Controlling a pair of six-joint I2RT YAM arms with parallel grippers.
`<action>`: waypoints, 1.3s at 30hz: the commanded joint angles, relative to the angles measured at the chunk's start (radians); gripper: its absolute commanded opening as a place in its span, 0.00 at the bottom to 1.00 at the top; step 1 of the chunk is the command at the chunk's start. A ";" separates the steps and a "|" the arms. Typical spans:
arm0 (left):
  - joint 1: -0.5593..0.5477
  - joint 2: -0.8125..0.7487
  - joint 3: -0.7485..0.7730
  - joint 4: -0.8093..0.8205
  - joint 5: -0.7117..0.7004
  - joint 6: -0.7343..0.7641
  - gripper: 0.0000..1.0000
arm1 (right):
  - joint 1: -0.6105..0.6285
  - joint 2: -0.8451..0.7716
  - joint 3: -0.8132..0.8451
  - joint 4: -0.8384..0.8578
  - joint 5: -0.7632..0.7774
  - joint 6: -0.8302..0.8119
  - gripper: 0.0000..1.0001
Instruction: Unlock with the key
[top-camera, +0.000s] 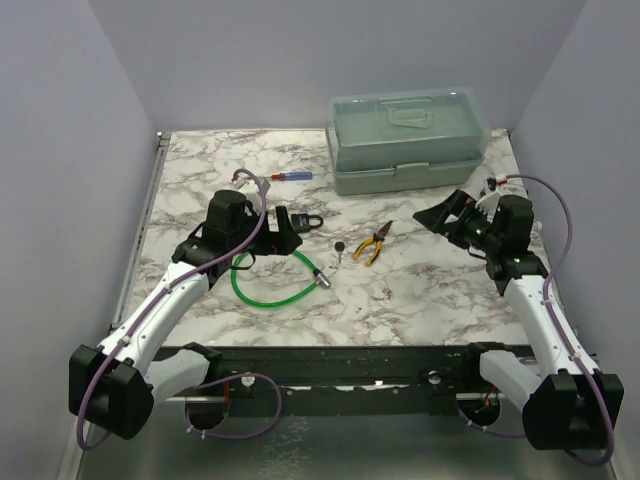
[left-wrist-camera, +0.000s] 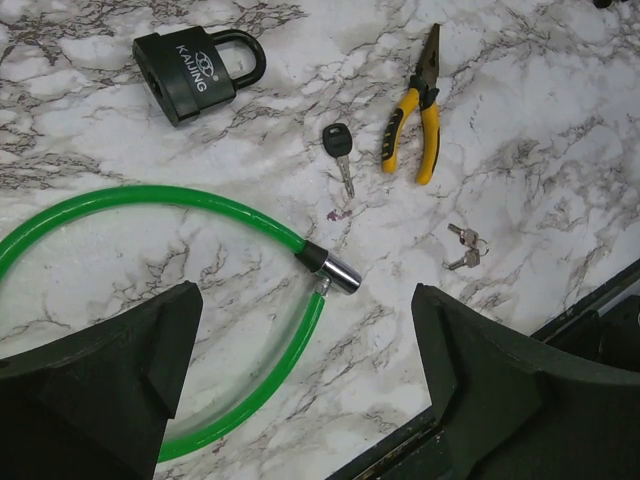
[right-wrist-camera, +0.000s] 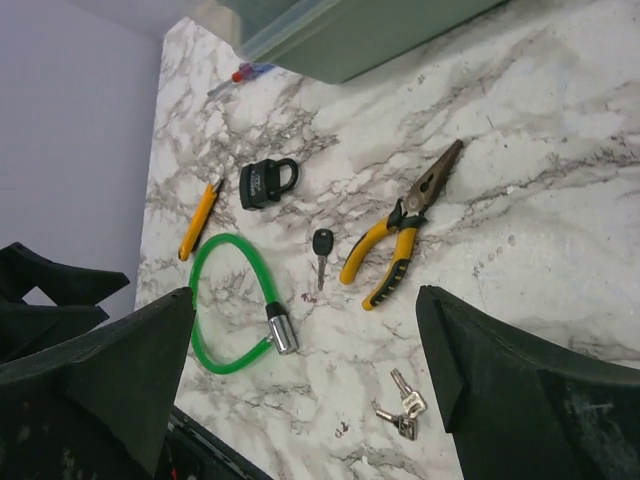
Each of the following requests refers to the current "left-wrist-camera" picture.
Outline small silver keys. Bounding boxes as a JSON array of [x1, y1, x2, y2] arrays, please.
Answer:
[[443, 223, 490, 271]]

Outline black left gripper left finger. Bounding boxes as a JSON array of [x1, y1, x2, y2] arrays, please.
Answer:
[[1, 282, 203, 479]]

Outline black Kaijing padlock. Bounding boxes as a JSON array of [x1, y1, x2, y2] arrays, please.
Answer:
[[132, 26, 266, 127]]

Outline green cable lock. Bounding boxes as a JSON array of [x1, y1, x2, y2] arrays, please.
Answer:
[[1, 185, 362, 463]]

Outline black head silver key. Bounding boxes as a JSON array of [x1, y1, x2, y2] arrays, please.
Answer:
[[322, 122, 355, 199]]

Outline yellow black needle-nose pliers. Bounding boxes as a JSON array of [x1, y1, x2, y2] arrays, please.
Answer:
[[381, 24, 441, 185]]

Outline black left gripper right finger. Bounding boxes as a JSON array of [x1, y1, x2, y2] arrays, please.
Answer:
[[410, 283, 640, 480]]

